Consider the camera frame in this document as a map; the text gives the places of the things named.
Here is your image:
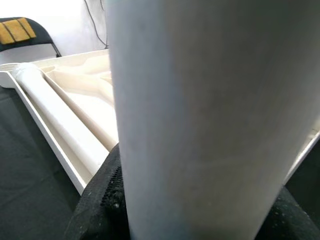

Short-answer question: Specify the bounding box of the white plastic table leg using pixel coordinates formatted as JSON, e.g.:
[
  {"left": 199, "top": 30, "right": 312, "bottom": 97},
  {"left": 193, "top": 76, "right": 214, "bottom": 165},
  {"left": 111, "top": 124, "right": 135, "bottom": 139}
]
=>
[
  {"left": 104, "top": 0, "right": 320, "bottom": 240},
  {"left": 12, "top": 62, "right": 111, "bottom": 176}
]

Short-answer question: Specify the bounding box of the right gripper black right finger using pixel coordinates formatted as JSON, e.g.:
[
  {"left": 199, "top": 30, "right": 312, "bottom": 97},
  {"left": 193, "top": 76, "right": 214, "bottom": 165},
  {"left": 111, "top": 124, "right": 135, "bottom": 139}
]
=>
[{"left": 257, "top": 186, "right": 320, "bottom": 240}]

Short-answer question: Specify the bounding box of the white plastic table top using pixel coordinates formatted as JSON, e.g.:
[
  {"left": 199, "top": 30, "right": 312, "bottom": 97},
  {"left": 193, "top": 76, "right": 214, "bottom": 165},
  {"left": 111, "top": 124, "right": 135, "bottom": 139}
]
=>
[{"left": 0, "top": 48, "right": 320, "bottom": 196}]

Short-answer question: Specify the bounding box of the wall power cable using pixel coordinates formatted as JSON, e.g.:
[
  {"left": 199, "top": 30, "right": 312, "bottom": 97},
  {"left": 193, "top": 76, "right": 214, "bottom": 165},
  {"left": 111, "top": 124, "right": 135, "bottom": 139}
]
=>
[{"left": 83, "top": 0, "right": 110, "bottom": 50}]

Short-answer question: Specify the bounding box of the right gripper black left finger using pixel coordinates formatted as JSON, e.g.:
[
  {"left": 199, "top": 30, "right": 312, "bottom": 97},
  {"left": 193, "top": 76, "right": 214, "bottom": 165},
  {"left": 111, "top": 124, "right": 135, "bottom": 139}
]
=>
[{"left": 63, "top": 143, "right": 132, "bottom": 240}]

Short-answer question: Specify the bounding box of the black tablecloth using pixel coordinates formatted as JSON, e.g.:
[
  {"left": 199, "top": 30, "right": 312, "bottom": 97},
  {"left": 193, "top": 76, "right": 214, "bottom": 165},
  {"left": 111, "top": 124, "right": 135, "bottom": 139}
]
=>
[{"left": 0, "top": 82, "right": 320, "bottom": 240}]

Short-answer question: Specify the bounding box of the black folding chair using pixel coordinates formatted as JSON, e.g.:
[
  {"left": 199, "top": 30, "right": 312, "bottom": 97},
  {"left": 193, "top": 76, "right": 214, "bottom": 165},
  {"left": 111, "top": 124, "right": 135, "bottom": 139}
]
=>
[{"left": 0, "top": 16, "right": 62, "bottom": 58}]

